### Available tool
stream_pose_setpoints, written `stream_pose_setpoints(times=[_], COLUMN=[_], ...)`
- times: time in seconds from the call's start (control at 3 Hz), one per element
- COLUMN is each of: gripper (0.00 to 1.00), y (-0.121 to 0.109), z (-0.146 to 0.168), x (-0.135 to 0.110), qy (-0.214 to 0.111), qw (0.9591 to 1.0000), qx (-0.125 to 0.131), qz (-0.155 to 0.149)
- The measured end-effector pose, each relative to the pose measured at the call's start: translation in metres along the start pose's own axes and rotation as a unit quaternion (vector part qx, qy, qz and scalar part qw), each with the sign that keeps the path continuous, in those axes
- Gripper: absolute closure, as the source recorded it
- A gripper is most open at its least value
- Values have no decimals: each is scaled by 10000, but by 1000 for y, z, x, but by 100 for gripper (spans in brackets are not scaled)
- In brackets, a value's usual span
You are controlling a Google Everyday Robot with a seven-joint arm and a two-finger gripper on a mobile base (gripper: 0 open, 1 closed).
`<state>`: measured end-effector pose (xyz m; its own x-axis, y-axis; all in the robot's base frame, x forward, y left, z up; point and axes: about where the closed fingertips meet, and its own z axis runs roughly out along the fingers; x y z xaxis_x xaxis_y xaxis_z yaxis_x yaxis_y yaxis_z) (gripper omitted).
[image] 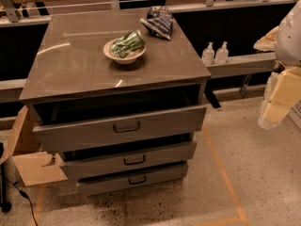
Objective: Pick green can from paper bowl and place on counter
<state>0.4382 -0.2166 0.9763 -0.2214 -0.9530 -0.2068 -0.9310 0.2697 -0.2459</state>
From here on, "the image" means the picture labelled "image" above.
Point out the left clear sanitizer bottle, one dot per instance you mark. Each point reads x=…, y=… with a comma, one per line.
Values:
x=208, y=55

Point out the brown cardboard box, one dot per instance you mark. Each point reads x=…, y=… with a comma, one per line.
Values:
x=35, y=166

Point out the top grey drawer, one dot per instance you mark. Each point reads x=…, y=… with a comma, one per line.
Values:
x=111, y=131

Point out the right clear sanitizer bottle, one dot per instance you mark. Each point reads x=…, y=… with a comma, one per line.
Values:
x=222, y=53

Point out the middle grey drawer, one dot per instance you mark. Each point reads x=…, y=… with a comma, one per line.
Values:
x=134, y=160

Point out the bottom grey drawer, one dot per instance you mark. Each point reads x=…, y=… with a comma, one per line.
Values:
x=131, y=179

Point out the black stand base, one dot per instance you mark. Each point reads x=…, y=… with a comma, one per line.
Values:
x=5, y=205

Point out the blue white chip bag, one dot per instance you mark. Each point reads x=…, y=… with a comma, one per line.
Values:
x=159, y=22

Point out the grey drawer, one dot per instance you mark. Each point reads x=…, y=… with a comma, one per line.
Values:
x=134, y=160
x=111, y=131
x=131, y=179

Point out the white paper bowl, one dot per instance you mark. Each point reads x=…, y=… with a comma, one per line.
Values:
x=128, y=56

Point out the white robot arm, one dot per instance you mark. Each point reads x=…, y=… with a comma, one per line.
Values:
x=285, y=40

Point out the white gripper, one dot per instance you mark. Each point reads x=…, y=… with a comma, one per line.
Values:
x=289, y=42

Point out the grey drawer cabinet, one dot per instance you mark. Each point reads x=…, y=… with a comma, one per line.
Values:
x=72, y=80

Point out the clear sanitizer bottle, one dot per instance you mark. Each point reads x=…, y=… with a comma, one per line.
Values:
x=208, y=55
x=222, y=53

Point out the white printed cardboard box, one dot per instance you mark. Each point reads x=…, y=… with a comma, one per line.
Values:
x=295, y=115

